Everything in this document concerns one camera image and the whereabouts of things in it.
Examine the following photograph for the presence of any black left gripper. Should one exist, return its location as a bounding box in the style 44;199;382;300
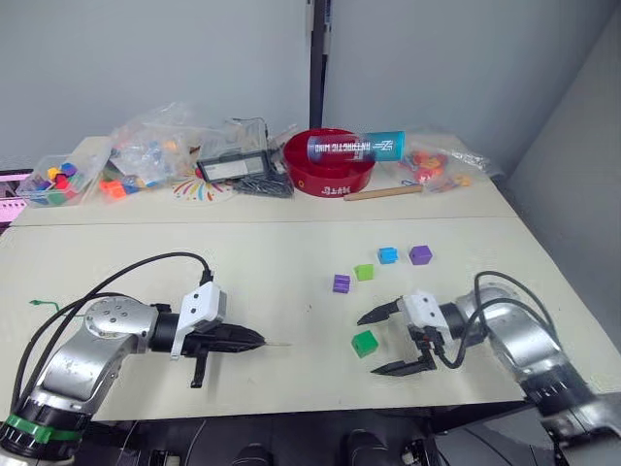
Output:
181;322;267;389

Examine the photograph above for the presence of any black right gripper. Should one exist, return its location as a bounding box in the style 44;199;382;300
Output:
357;296;452;379

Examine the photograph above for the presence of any green lace with needle tip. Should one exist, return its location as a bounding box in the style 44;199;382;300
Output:
28;299;293;349

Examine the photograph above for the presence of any small bag of coloured blocks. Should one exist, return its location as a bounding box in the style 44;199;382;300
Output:
397;126;501;194

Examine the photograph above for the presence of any large bag of coloured blocks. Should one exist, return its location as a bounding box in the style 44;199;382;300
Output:
99;101;229;193

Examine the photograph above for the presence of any clear box of coloured blocks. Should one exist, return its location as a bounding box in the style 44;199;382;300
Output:
16;153;106;209

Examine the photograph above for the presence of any dark green cube block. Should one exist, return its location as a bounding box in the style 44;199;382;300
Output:
350;330;379;359

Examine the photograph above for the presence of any dark rounded shape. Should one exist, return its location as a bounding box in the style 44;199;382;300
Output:
231;442;274;466
343;428;389;466

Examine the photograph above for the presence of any wooden stick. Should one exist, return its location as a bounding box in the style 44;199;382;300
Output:
343;184;424;202

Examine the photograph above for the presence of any pile of black screws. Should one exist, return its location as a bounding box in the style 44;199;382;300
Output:
225;173;296;200

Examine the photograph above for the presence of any colourful printed paper plate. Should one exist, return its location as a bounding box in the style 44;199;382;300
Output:
170;175;229;205

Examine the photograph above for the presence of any black rectangular case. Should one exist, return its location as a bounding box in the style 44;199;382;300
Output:
196;150;274;183

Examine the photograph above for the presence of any red plastic bowl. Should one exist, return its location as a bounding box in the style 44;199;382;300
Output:
282;127;377;199

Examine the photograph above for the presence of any clear plastic container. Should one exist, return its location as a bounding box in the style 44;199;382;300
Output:
212;116;273;159

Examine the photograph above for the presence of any pink object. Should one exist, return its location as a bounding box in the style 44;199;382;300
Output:
0;168;35;227

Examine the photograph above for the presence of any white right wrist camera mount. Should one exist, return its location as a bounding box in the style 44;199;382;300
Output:
402;289;450;337

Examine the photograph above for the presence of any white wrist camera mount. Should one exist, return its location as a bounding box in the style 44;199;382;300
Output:
169;283;229;363
402;289;450;337

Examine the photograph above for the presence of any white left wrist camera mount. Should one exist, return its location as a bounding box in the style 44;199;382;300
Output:
169;283;229;363

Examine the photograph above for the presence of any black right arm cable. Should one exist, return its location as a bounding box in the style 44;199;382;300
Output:
435;270;565;371

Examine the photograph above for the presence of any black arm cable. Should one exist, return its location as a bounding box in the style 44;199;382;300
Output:
435;270;565;371
9;250;215;414

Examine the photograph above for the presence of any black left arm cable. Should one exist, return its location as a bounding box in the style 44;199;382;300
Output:
9;250;215;414

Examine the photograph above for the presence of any dark vertical wall post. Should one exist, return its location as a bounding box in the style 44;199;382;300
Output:
309;0;333;131

